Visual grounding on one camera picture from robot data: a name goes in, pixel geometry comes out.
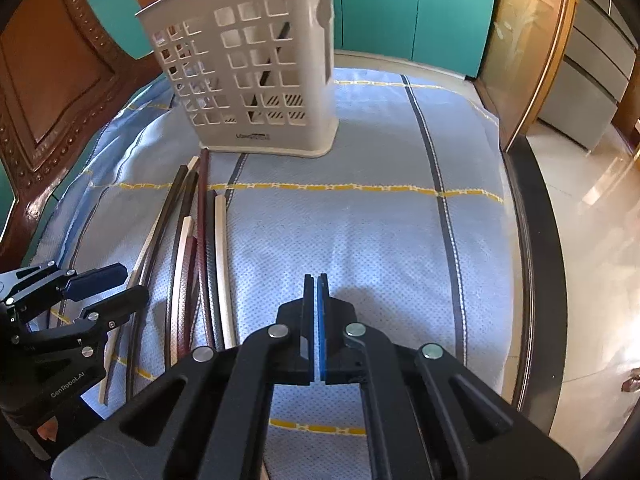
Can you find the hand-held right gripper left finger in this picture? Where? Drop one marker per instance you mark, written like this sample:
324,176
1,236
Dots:
308,320

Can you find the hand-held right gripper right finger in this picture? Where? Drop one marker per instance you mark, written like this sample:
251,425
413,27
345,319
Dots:
321,330

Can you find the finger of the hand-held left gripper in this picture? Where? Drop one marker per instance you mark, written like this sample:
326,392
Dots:
97,280
127,302

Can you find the dark brown chopstick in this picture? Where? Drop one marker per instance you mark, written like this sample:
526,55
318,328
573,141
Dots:
177,182
170,280
263,78
211,240

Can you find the speckled maroon chopstick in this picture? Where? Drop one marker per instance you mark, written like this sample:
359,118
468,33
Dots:
188,300

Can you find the blue striped cloth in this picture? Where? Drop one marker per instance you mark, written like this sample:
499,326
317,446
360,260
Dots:
350,235

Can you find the plain maroon chopstick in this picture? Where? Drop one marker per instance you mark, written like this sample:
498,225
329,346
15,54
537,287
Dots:
202,220

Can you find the white plastic utensil holder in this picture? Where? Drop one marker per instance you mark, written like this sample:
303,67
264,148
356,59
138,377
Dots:
280,140

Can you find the brown leather wooden chair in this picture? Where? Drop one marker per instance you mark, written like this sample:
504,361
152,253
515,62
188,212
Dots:
50,85

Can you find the teal cabinet doors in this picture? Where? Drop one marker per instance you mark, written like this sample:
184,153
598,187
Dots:
450,20

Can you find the wooden framed glass door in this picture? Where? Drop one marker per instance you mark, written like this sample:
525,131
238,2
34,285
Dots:
530,60

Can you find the grey drawer cabinet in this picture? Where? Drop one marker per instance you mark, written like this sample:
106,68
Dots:
590,85

